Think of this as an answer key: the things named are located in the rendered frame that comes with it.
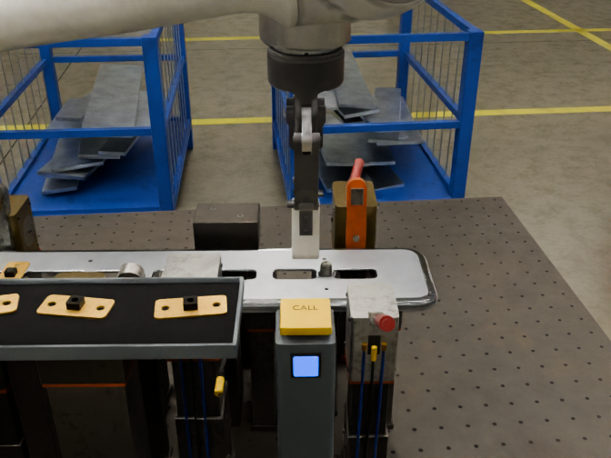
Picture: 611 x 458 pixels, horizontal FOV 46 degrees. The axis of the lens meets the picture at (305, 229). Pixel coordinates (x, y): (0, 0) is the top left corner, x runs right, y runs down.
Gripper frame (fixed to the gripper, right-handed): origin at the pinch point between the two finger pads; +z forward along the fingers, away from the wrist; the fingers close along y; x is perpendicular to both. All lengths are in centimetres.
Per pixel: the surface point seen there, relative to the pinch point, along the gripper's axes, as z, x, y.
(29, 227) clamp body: 28, 52, 52
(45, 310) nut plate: 10.8, 30.5, 0.3
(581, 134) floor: 126, -179, 350
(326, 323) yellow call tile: 11.1, -2.4, -2.5
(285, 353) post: 14.5, 2.4, -3.6
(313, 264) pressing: 27.0, -1.9, 36.2
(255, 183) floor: 127, 22, 282
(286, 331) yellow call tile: 11.6, 2.2, -3.1
